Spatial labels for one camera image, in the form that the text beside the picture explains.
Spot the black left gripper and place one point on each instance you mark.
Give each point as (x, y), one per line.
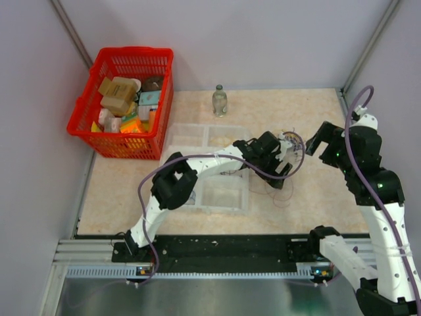
(284, 170)

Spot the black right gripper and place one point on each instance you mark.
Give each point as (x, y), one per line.
(328, 133)

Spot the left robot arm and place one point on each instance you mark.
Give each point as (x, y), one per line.
(174, 181)

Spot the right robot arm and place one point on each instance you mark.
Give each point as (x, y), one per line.
(392, 285)

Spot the white compartment organizer tray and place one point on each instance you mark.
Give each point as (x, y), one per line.
(227, 192)

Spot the clear glass bottle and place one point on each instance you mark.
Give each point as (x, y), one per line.
(219, 101)

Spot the teal box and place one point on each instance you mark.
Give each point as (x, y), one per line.
(149, 98)

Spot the orange carton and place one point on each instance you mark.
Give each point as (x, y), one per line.
(132, 125)

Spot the brown cardboard box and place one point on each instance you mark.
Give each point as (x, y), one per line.
(118, 88)

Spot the red plastic basket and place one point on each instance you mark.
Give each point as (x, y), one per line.
(130, 62)

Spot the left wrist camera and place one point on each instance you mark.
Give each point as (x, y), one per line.
(289, 147)

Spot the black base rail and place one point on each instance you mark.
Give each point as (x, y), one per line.
(267, 253)

